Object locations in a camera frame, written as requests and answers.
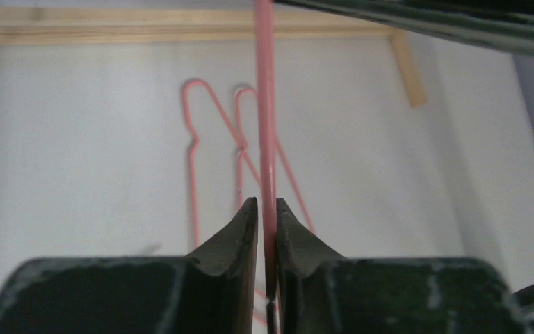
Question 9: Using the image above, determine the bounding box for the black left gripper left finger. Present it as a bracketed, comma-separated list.
[0, 198, 258, 333]

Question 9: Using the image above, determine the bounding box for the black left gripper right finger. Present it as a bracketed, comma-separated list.
[277, 199, 532, 333]

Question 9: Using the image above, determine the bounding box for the pink wire hanger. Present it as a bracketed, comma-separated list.
[181, 79, 238, 248]
[254, 1, 277, 301]
[234, 87, 316, 234]

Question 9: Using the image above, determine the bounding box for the wooden hanger rack frame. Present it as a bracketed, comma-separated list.
[0, 7, 428, 107]

